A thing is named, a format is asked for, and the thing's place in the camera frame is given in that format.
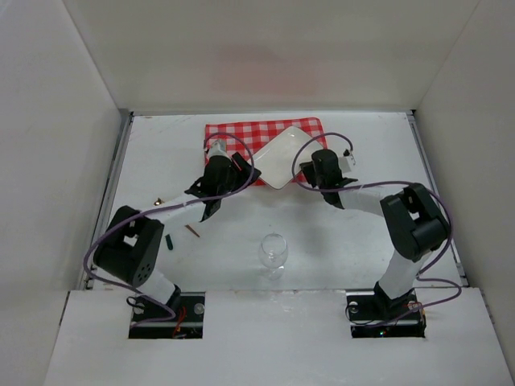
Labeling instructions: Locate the white rectangular plate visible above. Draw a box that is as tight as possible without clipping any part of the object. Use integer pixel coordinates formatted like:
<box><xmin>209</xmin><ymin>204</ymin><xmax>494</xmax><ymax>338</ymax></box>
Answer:
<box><xmin>253</xmin><ymin>126</ymin><xmax>311</xmax><ymax>190</ymax></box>

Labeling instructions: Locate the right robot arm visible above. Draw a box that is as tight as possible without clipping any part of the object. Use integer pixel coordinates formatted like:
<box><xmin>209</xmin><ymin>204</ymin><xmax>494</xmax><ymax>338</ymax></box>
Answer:
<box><xmin>300</xmin><ymin>149</ymin><xmax>451</xmax><ymax>320</ymax></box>

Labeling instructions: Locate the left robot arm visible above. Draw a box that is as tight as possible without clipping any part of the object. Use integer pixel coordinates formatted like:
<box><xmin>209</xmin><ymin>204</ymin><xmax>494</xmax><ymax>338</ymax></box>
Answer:
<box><xmin>93</xmin><ymin>153</ymin><xmax>261</xmax><ymax>312</ymax></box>

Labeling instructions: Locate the gold spoon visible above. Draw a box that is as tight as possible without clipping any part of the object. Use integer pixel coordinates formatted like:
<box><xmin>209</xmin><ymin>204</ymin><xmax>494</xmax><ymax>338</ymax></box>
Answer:
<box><xmin>150</xmin><ymin>195</ymin><xmax>204</xmax><ymax>237</ymax></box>

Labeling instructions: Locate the clear wine glass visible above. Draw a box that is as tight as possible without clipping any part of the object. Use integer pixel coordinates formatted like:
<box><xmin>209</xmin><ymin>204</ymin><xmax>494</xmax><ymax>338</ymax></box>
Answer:
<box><xmin>258</xmin><ymin>233</ymin><xmax>289</xmax><ymax>281</ymax></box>

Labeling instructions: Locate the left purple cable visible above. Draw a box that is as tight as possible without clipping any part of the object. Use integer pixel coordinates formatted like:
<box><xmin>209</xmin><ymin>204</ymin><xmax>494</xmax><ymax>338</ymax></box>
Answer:
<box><xmin>82</xmin><ymin>132</ymin><xmax>255</xmax><ymax>325</ymax></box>

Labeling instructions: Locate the purple cable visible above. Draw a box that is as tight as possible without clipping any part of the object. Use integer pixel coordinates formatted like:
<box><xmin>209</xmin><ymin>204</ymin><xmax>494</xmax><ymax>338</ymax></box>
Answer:
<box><xmin>82</xmin><ymin>132</ymin><xmax>255</xmax><ymax>325</ymax></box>
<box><xmin>290</xmin><ymin>132</ymin><xmax>464</xmax><ymax>327</ymax></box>

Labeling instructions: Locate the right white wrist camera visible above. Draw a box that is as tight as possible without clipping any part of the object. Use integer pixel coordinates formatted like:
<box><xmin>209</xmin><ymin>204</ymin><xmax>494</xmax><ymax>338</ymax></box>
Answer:
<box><xmin>339</xmin><ymin>149</ymin><xmax>356</xmax><ymax>174</ymax></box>

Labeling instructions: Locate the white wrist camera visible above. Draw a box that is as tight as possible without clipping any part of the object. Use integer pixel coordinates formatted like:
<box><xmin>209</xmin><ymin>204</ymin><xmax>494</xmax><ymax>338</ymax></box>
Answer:
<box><xmin>339</xmin><ymin>149</ymin><xmax>356</xmax><ymax>174</ymax></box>
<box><xmin>206</xmin><ymin>139</ymin><xmax>229</xmax><ymax>159</ymax></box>

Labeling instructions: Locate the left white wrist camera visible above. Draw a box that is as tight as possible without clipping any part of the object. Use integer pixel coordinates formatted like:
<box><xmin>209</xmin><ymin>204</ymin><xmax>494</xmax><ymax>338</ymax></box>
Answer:
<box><xmin>206</xmin><ymin>139</ymin><xmax>229</xmax><ymax>159</ymax></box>

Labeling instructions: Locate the teal handled knife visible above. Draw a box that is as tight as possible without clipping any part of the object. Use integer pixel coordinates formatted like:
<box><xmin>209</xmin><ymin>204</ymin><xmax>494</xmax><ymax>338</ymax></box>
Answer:
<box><xmin>165</xmin><ymin>234</ymin><xmax>174</xmax><ymax>251</ymax></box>

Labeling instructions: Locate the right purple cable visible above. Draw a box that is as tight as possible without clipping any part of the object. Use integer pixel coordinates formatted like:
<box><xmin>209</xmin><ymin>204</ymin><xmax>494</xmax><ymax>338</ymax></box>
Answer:
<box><xmin>290</xmin><ymin>132</ymin><xmax>464</xmax><ymax>327</ymax></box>

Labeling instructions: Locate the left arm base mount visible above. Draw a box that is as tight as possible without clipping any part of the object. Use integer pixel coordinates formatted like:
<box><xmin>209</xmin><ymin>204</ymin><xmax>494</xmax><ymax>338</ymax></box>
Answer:
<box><xmin>126</xmin><ymin>292</ymin><xmax>205</xmax><ymax>340</ymax></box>

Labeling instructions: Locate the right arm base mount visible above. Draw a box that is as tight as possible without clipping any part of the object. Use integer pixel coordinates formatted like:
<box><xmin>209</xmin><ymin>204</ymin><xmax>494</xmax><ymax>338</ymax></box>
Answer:
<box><xmin>344</xmin><ymin>290</ymin><xmax>426</xmax><ymax>339</ymax></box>

